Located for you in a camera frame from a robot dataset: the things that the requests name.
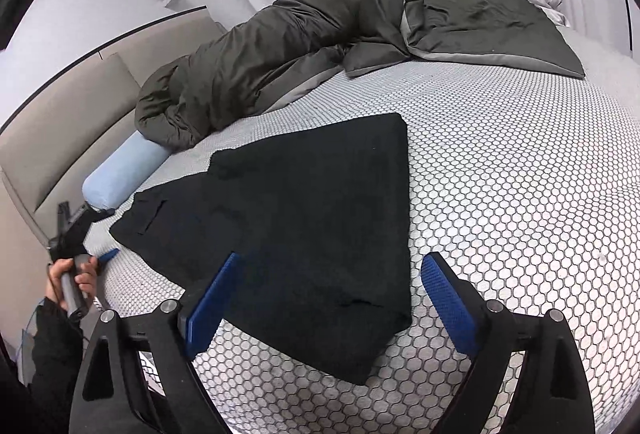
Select light blue bolster pillow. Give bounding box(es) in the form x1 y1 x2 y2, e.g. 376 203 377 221
82 131 171 210

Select dark grey duvet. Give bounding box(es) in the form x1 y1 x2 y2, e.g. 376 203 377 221
134 0 585 151

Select black left sleeve forearm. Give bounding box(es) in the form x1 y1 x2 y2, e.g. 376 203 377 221
1 298 84 433

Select person's left hand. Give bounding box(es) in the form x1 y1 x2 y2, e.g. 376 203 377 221
44 256 98 310

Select black pants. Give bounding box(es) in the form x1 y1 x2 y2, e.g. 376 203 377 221
111 113 411 385

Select white hexagon pattern bedsheet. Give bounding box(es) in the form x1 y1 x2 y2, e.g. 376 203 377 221
81 20 640 434

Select beige padded headboard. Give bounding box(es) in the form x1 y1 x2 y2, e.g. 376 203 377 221
1 8 226 244

